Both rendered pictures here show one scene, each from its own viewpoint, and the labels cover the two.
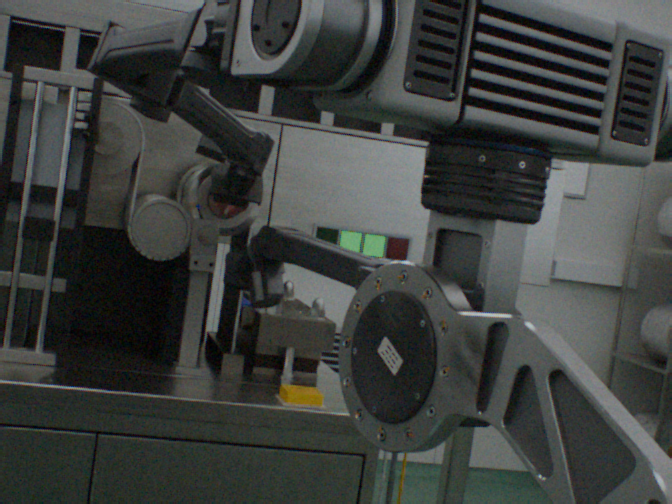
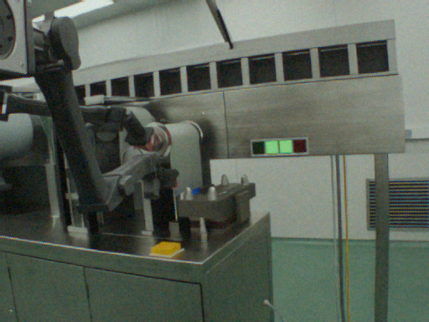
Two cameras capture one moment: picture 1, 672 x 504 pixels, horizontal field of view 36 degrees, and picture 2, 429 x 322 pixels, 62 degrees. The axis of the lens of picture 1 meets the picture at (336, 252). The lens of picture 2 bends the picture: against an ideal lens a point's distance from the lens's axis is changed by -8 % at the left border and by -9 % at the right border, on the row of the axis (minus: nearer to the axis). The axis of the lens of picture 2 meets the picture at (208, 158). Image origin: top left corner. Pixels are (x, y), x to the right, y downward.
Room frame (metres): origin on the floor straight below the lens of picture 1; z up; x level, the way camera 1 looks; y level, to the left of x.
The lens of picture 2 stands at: (1.12, -0.89, 1.29)
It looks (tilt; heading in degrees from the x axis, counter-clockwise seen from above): 5 degrees down; 41
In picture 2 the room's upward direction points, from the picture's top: 4 degrees counter-clockwise
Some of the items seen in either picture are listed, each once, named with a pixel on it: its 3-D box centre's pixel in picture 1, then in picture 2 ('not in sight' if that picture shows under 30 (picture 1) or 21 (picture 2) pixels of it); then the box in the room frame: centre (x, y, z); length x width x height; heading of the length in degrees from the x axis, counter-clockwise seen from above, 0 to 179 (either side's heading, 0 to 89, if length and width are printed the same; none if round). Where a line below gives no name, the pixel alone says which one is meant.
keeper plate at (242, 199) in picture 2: not in sight; (243, 206); (2.35, 0.02, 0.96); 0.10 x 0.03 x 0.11; 14
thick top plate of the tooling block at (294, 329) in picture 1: (279, 318); (220, 198); (2.31, 0.10, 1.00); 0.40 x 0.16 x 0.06; 14
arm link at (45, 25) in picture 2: not in sight; (43, 39); (1.43, -0.25, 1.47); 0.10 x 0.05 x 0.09; 35
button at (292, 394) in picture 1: (301, 395); (166, 248); (1.92, 0.02, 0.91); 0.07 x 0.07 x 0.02; 14
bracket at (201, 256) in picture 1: (196, 296); (147, 194); (2.06, 0.26, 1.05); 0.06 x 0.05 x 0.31; 14
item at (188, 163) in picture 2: (236, 265); (187, 173); (2.24, 0.21, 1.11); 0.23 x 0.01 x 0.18; 14
